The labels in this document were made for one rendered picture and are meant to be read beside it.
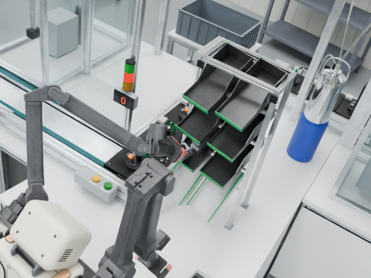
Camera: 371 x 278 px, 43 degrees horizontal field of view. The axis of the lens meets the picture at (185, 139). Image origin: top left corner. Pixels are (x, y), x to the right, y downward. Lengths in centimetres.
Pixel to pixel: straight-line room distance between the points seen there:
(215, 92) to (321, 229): 113
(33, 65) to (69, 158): 96
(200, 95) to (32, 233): 82
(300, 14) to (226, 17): 195
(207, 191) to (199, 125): 34
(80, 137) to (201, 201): 77
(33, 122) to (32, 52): 161
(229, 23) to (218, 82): 252
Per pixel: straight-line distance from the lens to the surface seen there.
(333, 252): 276
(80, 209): 226
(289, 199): 255
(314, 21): 613
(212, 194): 213
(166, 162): 237
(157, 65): 327
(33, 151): 175
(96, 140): 252
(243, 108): 184
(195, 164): 204
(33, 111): 173
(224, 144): 192
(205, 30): 406
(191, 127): 197
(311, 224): 268
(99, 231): 219
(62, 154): 240
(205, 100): 186
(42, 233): 156
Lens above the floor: 259
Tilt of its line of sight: 40 degrees down
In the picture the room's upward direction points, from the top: 13 degrees clockwise
